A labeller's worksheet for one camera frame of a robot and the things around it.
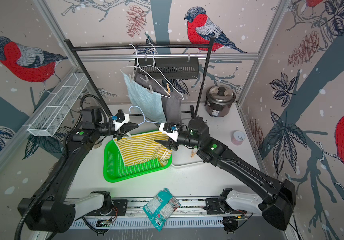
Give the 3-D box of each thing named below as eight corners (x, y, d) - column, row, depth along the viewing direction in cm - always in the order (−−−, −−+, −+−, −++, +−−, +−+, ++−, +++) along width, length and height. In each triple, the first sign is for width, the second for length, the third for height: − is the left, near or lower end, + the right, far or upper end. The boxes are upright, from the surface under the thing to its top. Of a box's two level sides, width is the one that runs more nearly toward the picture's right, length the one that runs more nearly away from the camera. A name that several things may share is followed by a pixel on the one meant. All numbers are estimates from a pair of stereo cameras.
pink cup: (232, 146, 99) (235, 141, 94) (229, 135, 104) (232, 130, 99) (243, 146, 99) (247, 141, 94) (240, 135, 104) (243, 130, 99)
